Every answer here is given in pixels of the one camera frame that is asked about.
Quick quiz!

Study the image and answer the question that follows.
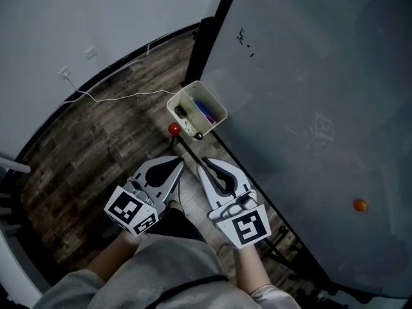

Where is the white plastic holder box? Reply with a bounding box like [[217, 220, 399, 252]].
[[165, 80, 229, 141]]

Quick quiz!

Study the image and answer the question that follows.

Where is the grey whiteboard with black frame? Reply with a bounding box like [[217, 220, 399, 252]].
[[198, 0, 412, 306]]

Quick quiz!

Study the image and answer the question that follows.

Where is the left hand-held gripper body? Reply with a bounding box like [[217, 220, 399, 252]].
[[103, 176, 167, 237]]

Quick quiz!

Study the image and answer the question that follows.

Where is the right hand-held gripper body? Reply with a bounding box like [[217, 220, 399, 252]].
[[206, 188, 271, 249]]

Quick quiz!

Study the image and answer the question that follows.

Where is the blue whiteboard marker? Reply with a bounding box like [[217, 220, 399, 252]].
[[194, 99, 211, 116]]

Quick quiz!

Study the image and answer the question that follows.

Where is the white furniture piece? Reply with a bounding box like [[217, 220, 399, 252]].
[[0, 153, 54, 309]]

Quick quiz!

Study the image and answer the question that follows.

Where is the white power cable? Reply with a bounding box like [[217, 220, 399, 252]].
[[66, 74, 180, 102]]

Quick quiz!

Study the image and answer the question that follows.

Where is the black shoulder strap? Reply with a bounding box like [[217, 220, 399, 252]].
[[152, 274, 230, 309]]

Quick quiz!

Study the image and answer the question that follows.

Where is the person's right forearm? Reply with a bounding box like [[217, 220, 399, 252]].
[[232, 243, 275, 298]]

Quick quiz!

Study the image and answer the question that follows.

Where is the person's left forearm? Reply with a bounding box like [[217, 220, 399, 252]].
[[86, 230, 143, 283]]

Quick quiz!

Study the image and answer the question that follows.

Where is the person's black trouser leg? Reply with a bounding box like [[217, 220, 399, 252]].
[[145, 204, 207, 243]]

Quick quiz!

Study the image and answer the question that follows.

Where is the black thin rod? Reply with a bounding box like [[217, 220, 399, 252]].
[[176, 136, 210, 173]]

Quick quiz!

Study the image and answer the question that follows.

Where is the person's grey top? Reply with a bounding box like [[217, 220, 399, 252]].
[[32, 232, 303, 309]]

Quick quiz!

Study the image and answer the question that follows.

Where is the black whiteboard stand post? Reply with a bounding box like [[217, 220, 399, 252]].
[[180, 16, 216, 88]]

